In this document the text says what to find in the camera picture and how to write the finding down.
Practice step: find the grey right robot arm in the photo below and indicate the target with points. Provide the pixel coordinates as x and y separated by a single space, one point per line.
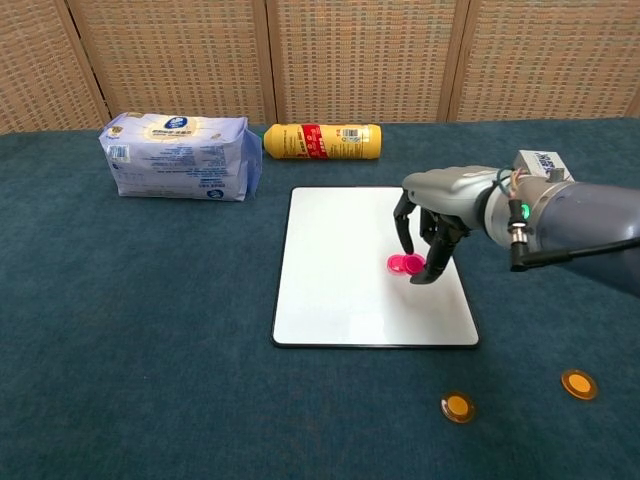
575 220

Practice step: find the white pink toothpaste box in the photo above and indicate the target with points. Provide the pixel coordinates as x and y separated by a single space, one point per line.
542 160

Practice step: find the orange disc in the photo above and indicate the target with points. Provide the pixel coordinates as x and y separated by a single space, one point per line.
579 384
457 406

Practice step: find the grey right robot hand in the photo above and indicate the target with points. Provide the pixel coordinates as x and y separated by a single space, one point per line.
450 192

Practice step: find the white magnetic board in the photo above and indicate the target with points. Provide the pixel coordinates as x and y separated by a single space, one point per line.
325 280

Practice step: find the yellow bottle with red label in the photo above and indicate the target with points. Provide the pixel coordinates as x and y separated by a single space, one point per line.
320 141

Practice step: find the blue tissue pack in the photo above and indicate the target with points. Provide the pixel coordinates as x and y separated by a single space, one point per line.
175 160

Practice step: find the teal table cloth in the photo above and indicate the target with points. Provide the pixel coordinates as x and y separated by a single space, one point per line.
150 300

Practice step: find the woven folding screen panel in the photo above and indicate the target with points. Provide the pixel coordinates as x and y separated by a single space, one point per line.
365 55
550 55
175 55
35 65

